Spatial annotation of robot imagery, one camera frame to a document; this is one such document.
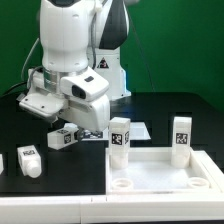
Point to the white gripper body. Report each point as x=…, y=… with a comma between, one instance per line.
x=77, y=98

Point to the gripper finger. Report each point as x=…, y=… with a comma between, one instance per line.
x=79, y=134

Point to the white square tabletop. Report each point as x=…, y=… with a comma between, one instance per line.
x=148, y=170

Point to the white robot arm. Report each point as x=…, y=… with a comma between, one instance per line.
x=78, y=35

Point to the white paper with markers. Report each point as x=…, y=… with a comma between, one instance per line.
x=138, y=131

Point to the white L-shaped obstacle wall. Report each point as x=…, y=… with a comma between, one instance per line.
x=112, y=208

